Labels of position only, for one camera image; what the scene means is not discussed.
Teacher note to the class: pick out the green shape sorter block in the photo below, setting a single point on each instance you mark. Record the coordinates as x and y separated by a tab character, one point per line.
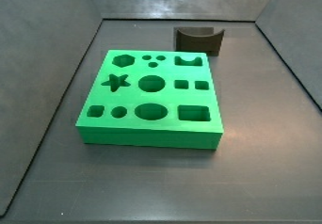
153	99

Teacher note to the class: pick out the black curved holder block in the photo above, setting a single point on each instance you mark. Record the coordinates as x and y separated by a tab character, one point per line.
199	39

